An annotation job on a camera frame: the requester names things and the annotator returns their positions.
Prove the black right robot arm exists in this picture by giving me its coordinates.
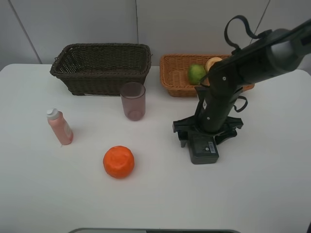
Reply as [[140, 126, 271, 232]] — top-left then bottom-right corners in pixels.
[[173, 15, 311, 147]]

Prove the orange wicker basket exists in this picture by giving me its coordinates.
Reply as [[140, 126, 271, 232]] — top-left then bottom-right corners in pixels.
[[159, 53, 255, 99]]

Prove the red yellow peach fruit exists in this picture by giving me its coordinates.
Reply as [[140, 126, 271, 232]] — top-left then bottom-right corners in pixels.
[[205, 57, 222, 73]]

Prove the translucent purple plastic cup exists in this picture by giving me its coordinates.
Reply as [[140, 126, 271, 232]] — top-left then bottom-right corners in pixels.
[[120, 82, 146, 121]]

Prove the dark brown wicker basket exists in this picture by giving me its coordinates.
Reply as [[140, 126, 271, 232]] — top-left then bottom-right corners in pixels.
[[50, 43, 152, 96]]

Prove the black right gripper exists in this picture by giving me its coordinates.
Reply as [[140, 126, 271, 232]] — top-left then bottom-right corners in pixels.
[[173, 86, 243, 148]]

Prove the pink bottle white cap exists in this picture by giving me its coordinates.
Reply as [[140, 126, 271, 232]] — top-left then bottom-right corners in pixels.
[[46, 108, 73, 145]]

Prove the orange tangerine fruit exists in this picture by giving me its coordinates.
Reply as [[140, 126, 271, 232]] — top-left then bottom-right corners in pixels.
[[103, 146, 135, 179]]

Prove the green lime fruit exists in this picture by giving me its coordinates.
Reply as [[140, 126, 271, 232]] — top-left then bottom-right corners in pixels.
[[188, 64, 206, 85]]

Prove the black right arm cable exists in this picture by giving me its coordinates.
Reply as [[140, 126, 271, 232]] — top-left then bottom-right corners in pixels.
[[224, 15, 263, 51]]

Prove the dark green pump bottle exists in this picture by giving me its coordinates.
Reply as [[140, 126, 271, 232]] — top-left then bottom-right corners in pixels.
[[188, 134, 219, 165]]

